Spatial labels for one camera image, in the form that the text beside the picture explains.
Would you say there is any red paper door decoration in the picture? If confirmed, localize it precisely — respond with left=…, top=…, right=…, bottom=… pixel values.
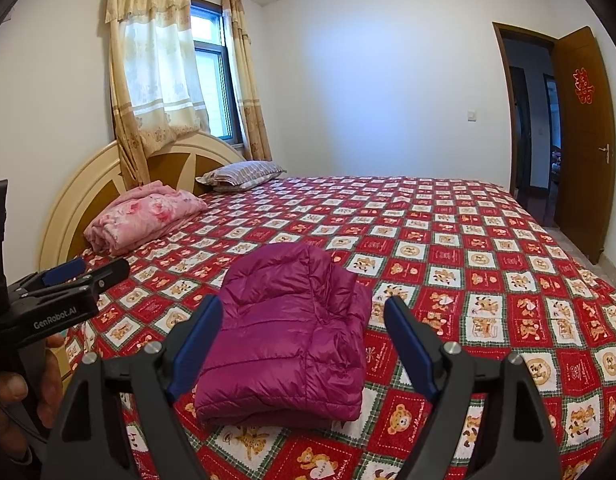
left=570, top=70, right=595, bottom=108

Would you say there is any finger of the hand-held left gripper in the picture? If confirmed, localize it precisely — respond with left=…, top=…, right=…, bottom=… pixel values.
left=10, top=258, right=87, bottom=295
left=18, top=258, right=130, bottom=306

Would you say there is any wide beige patterned curtain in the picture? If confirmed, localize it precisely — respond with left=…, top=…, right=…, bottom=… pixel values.
left=104, top=0, right=211, bottom=188

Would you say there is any purple puffer jacket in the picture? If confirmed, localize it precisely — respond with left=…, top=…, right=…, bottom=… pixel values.
left=194, top=243, right=373, bottom=428

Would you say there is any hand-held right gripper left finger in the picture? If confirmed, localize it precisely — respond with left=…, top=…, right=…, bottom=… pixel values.
left=40, top=294, right=224, bottom=480

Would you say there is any red printed bear blanket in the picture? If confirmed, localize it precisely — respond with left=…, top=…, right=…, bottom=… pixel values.
left=63, top=175, right=616, bottom=480

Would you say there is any person's left hand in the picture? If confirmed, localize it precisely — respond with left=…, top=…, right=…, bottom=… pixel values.
left=0, top=334, right=66, bottom=461

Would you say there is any brown door frame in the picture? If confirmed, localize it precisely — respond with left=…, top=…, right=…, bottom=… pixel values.
left=492, top=21, right=561, bottom=196

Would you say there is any black cable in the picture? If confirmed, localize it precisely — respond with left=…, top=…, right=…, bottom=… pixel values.
left=0, top=377, right=49, bottom=448

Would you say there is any narrow beige patterned curtain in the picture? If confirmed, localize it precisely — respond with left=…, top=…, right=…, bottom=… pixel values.
left=220, top=0, right=274, bottom=163

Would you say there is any striped pillow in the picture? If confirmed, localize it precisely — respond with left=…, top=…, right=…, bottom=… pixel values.
left=195, top=161, right=288, bottom=193

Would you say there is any pink floral folded quilt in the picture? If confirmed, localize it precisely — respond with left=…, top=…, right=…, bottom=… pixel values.
left=83, top=180, right=209, bottom=257

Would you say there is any brown wooden door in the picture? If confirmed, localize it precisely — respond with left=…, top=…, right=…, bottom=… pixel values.
left=553, top=26, right=616, bottom=266

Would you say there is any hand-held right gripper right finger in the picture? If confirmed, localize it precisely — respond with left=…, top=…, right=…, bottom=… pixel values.
left=384, top=295, right=561, bottom=480

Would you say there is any window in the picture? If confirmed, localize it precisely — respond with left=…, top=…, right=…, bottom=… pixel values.
left=189, top=0, right=246, bottom=147

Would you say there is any cream wooden bed headboard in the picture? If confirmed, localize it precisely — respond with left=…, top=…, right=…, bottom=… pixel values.
left=38, top=130, right=249, bottom=266

